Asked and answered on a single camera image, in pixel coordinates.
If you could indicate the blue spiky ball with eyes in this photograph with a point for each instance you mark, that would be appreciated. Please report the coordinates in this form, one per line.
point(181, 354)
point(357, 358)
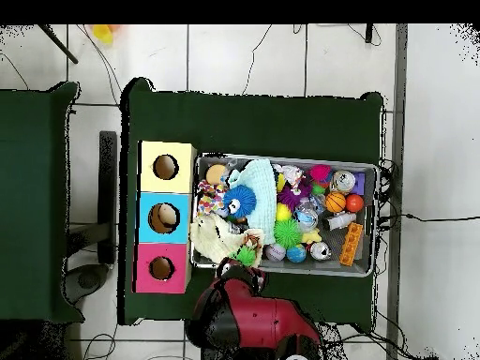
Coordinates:
point(240, 200)

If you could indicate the orange toy building brick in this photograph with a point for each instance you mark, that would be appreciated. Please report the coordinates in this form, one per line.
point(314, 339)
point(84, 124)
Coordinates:
point(351, 243)

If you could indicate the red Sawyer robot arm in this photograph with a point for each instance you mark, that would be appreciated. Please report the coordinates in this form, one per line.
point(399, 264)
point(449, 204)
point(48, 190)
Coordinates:
point(255, 318)

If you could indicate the dark green tablecloth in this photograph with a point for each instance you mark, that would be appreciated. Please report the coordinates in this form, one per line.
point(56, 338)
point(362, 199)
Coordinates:
point(262, 123)

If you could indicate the black rod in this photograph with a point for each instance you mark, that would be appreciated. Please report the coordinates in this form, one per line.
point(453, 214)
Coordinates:
point(60, 45)

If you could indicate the crumpled polka dot paper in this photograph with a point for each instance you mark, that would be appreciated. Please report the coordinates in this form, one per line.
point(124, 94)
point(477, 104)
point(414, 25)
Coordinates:
point(210, 200)

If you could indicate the smooth orange-red ball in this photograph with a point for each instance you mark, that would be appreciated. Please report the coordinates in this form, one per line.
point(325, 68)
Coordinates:
point(354, 203)

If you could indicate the yellow plastic toy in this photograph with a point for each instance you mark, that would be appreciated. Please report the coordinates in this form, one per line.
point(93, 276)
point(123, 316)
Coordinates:
point(102, 33)

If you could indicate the mint green muslin cloth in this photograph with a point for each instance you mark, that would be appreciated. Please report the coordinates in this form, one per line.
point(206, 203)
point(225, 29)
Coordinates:
point(264, 195)

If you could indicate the small green spiky rubber ball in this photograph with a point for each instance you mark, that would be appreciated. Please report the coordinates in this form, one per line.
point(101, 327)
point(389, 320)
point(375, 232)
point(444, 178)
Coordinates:
point(287, 233)

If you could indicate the small orange basketball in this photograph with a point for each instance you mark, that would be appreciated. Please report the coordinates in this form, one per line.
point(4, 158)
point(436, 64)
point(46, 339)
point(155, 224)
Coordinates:
point(335, 202)

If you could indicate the wooden box with three holes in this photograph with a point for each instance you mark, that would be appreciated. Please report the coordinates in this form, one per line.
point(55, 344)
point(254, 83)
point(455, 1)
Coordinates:
point(165, 232)

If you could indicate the pink spiky rubber ball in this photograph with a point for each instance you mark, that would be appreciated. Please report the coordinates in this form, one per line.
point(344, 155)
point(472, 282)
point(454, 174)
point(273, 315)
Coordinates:
point(319, 173)

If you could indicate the cream muslin cloth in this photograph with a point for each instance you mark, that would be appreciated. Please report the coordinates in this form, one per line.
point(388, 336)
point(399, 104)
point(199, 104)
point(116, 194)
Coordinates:
point(210, 240)

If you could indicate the dark green side table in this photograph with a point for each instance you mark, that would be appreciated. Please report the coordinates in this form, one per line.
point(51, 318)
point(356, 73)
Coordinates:
point(30, 131)

